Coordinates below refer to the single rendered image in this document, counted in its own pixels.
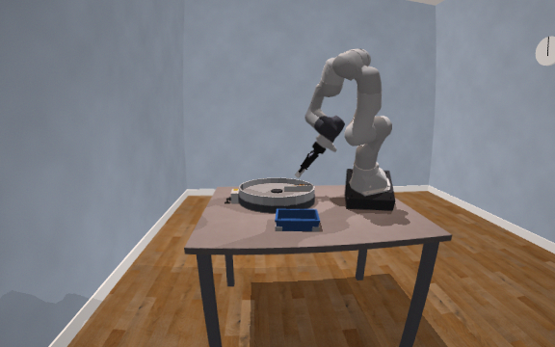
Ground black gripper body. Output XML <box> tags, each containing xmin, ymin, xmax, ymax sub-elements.
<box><xmin>311</xmin><ymin>142</ymin><xmax>326</xmax><ymax>159</ymax></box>

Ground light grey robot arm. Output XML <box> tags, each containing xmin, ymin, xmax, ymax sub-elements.
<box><xmin>305</xmin><ymin>49</ymin><xmax>392</xmax><ymax>196</ymax></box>

